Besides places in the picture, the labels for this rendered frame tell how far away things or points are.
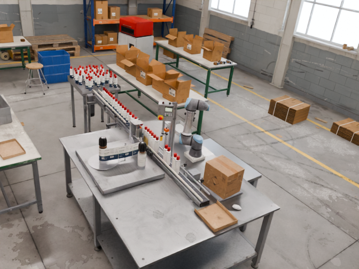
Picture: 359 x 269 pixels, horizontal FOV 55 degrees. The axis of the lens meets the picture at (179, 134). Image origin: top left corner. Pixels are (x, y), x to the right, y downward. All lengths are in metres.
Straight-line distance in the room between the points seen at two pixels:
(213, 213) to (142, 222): 0.66
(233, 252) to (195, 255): 0.40
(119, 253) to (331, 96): 6.34
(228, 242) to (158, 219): 1.05
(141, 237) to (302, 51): 6.89
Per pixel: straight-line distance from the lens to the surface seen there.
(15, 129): 4.66
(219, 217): 3.22
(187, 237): 2.99
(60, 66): 8.18
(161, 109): 3.64
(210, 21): 11.20
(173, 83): 5.66
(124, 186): 3.40
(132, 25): 8.97
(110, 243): 3.76
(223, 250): 3.81
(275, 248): 4.32
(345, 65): 8.38
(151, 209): 3.21
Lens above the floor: 2.93
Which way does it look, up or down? 28 degrees down
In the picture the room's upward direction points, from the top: 6 degrees clockwise
